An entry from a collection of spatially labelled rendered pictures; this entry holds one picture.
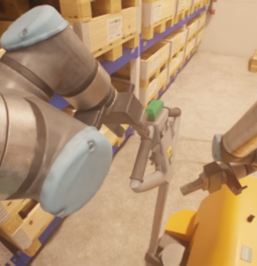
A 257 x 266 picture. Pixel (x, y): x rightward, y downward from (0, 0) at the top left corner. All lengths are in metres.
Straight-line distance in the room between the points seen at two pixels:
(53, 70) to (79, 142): 0.16
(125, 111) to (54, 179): 0.25
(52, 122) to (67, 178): 0.05
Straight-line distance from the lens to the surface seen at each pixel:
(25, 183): 0.17
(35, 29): 0.30
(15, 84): 0.30
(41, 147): 0.17
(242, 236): 1.06
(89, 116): 0.39
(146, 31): 2.27
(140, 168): 0.58
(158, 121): 0.63
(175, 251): 1.43
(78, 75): 0.33
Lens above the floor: 1.76
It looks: 39 degrees down
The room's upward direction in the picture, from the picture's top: straight up
